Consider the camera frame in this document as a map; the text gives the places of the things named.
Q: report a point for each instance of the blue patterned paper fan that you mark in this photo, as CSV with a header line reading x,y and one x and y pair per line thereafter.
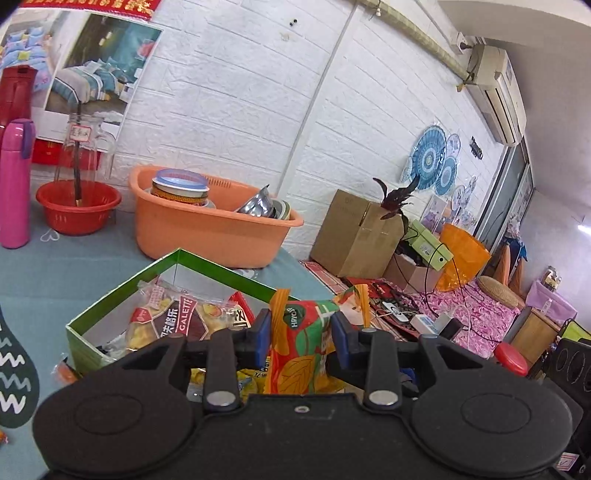
x,y
429,159

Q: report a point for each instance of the green cardboard box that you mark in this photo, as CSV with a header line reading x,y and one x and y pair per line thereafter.
x,y
120,300

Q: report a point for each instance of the orange plastic basin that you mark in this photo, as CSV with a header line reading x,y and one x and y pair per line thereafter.
x,y
207,230

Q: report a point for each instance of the white power strip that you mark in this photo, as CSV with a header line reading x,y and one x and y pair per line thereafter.
x,y
429,323

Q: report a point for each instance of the red gold wall banner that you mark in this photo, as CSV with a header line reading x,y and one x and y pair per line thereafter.
x,y
92,5

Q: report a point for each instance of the steel bowl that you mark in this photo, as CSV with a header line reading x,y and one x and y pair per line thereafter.
x,y
256,203

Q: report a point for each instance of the large cardboard box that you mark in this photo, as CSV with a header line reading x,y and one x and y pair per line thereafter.
x,y
351,235

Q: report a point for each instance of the dark red biscuit packet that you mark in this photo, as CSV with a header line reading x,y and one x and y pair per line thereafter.
x,y
184,321

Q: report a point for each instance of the bedding wall poster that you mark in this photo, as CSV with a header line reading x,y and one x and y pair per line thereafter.
x,y
92,69

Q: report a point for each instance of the woven round cushion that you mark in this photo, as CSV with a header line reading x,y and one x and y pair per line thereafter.
x,y
498,290

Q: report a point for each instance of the white charging device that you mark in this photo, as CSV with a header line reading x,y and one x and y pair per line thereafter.
x,y
396,314

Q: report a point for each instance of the orange plastic bag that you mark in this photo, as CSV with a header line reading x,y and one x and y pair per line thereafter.
x,y
464,258

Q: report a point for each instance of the orange leaf-print snack packet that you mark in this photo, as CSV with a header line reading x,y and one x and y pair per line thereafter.
x,y
300,355

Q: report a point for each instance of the plaid cloth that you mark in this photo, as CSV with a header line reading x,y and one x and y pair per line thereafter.
x,y
323,274

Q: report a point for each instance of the red envelopes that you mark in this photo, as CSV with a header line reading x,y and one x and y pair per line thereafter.
x,y
369,290

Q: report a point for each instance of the glass pitcher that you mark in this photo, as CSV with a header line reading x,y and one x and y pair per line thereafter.
x,y
85,143

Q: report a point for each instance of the ceramic bowl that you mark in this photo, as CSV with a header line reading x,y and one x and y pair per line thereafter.
x,y
282,210

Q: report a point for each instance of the pink floral cloth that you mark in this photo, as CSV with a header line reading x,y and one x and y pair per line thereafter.
x,y
480,318

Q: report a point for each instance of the white air conditioner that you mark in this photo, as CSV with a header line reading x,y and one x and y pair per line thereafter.
x,y
496,92

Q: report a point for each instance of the small cardboard box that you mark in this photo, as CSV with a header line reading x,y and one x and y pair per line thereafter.
x,y
413,274

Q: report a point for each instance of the pink insulated bottle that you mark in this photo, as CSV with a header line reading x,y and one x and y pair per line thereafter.
x,y
16,184

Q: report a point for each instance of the small orange snack packet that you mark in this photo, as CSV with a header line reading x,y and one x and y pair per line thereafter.
x,y
65,371

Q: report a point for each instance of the red plastic basin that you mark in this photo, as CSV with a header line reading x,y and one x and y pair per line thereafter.
x,y
78,207

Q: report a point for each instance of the round container with blue lid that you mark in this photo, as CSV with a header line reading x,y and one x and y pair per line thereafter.
x,y
180,187

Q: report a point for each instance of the red thermos jug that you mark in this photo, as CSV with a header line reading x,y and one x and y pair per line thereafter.
x,y
16,97

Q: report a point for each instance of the teal printed tablecloth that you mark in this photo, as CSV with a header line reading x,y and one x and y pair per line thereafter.
x,y
69,267

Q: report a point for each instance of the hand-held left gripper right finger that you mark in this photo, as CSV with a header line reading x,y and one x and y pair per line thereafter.
x,y
340,339

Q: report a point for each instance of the yellow snack packet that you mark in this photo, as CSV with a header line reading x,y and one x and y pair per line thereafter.
x,y
249,381

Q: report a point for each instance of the red gift box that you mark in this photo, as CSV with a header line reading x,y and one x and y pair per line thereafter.
x,y
46,151

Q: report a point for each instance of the wooden cabinet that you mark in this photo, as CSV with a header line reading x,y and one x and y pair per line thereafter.
x,y
535,337

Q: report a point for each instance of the red round stool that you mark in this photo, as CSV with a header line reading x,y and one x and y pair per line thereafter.
x,y
510,360

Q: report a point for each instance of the green flat boxes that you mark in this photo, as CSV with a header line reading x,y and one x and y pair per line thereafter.
x,y
429,244

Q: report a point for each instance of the purple leafed plant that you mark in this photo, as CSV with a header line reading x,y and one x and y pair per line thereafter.
x,y
395,198

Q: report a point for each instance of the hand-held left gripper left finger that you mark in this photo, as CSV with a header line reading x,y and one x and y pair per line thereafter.
x,y
261,337

